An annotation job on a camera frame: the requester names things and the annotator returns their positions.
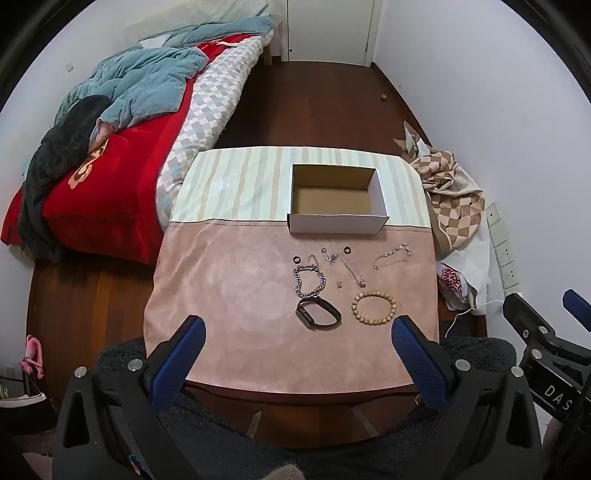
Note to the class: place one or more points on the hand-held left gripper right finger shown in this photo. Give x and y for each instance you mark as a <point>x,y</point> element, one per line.
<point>418,362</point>

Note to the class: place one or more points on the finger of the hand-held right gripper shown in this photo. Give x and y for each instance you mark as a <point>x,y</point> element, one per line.
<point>524,314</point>
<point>577,308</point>

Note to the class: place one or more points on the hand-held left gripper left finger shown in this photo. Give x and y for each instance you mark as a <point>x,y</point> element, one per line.
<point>181,362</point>

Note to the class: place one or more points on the black smart band watch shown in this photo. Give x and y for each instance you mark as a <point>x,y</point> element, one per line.
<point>323,316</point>

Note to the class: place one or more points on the white cardboard box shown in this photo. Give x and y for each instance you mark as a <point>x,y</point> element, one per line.
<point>339,203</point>

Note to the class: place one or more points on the plastic bag with red print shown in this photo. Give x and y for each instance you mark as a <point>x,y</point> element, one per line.
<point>455,281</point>

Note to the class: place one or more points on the pink suede table cloth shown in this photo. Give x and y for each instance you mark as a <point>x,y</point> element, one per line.
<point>231,300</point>

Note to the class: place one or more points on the brown checkered cloth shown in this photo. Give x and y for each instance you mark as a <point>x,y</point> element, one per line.
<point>452,203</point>

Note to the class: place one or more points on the pink toy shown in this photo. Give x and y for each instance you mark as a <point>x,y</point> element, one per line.
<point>33,355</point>

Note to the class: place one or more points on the red blanket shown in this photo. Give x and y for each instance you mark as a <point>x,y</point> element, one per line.
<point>115,184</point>

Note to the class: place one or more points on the dark grey fuzzy blanket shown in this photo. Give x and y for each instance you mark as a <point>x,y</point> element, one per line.
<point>60,147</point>

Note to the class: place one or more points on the checkered bed sheet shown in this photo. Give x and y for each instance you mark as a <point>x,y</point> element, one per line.
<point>212,101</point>

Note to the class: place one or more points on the blue quilt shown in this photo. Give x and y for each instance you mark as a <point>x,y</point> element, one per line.
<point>147,78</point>

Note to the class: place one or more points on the white door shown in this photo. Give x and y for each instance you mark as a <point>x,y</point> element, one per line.
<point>332,27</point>

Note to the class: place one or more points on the white pillow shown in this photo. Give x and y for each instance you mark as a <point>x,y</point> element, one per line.
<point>221,14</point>

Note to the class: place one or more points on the white wall sockets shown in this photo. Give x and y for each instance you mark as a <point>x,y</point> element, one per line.
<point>503,254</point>

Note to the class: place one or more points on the wooden bed frame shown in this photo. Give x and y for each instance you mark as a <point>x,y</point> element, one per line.
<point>272,46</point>

